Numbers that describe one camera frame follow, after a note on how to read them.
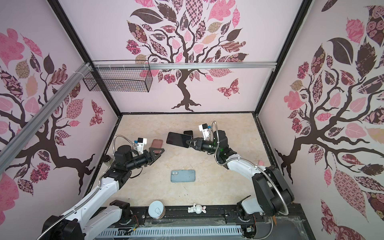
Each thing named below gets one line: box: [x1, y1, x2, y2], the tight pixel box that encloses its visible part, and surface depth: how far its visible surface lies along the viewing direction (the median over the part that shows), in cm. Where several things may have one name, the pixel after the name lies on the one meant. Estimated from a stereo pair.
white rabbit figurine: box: [187, 203, 207, 215], surface depth 75 cm
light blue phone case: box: [170, 169, 196, 183], surface depth 89 cm
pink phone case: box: [150, 139, 164, 154], surface depth 105 cm
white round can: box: [148, 200, 166, 220], surface depth 73 cm
